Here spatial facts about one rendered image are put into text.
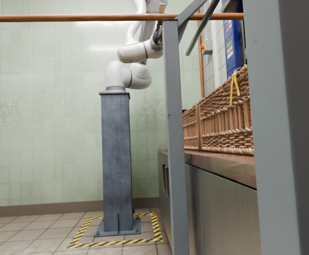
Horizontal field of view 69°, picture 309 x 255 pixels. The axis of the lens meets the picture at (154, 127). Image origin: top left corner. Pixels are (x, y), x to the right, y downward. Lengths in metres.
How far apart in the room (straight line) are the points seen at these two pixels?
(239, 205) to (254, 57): 0.23
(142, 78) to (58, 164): 1.16
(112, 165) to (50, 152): 0.87
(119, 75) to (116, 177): 0.76
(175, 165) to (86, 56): 1.97
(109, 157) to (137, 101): 0.79
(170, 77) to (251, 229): 0.43
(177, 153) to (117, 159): 1.08
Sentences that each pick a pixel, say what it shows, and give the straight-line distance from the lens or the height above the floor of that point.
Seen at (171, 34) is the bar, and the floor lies 0.91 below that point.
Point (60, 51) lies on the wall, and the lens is 2.53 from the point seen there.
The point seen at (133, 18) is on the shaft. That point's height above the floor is 1.18.
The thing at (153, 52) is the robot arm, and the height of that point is 1.14.
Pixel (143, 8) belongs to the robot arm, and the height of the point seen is 1.50.
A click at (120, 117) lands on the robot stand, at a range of 1.66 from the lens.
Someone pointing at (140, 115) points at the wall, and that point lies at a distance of 2.23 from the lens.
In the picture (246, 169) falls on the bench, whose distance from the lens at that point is 0.30.
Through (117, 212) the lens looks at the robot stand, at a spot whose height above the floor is 0.14.
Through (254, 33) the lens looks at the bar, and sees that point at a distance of 0.18.
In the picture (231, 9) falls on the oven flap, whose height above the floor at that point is 1.38.
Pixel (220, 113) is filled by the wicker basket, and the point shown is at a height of 0.67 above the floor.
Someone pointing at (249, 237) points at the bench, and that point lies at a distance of 0.34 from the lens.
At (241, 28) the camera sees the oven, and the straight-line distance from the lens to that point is 1.66.
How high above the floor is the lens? 0.61
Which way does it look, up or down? 4 degrees up
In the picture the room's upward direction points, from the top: 2 degrees counter-clockwise
